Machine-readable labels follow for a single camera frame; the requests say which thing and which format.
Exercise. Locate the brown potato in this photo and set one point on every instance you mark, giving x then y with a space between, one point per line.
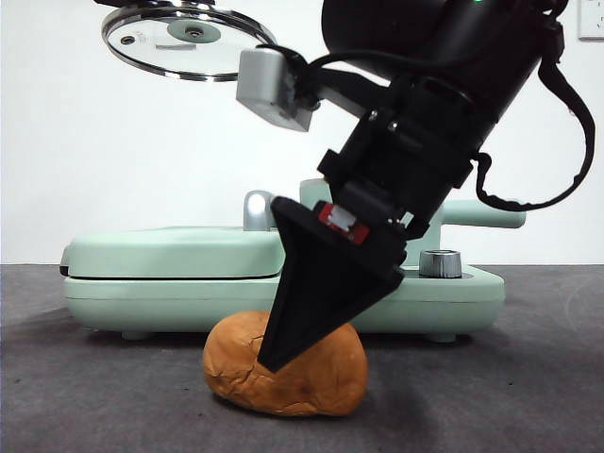
321 382

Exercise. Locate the mint green breakfast maker base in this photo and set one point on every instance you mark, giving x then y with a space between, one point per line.
141 302

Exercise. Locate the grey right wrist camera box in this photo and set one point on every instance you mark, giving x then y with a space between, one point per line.
269 87

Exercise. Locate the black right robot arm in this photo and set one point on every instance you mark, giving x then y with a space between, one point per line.
448 38

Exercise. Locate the mint green steamer pot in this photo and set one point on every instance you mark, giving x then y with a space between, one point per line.
495 218

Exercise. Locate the silver control knob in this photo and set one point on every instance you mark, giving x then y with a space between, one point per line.
440 264

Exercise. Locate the white wall socket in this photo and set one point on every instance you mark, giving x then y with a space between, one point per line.
592 21

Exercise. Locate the mint green griddle cover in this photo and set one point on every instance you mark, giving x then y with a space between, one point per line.
165 250

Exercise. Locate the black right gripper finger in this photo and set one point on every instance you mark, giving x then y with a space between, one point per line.
325 283

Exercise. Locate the glass lid with green knob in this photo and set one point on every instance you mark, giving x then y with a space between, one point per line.
189 42

